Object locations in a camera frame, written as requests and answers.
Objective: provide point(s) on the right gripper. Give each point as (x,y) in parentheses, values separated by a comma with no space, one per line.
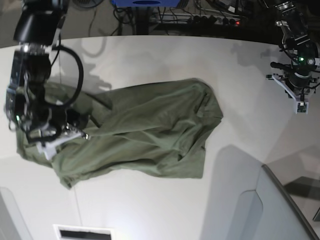
(54,127)

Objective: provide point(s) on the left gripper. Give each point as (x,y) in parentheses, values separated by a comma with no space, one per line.
(298,83)

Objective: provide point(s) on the green t-shirt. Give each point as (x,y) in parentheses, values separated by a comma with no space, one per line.
(159,129)

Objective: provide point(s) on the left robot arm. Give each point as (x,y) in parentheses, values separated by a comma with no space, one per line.
(296,42)

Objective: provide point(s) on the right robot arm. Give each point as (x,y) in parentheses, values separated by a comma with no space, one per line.
(38,28)

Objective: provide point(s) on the blue box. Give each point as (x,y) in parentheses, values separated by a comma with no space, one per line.
(145,3)

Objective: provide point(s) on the grey chair backrest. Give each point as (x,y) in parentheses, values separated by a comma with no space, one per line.
(298,215)

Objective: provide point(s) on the black power strip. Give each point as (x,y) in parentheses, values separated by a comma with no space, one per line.
(195,19)

